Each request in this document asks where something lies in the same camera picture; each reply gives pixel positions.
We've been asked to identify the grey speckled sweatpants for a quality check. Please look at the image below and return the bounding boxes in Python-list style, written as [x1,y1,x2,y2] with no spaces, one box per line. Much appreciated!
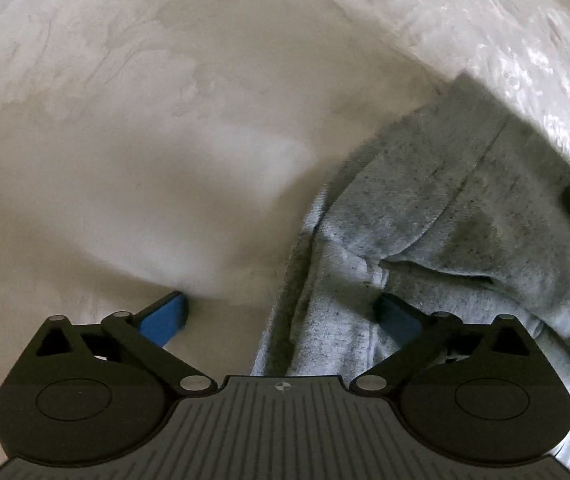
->
[253,74,570,468]

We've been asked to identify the white floral bedspread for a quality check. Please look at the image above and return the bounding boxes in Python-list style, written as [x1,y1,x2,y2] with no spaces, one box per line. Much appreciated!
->
[0,0,570,476]

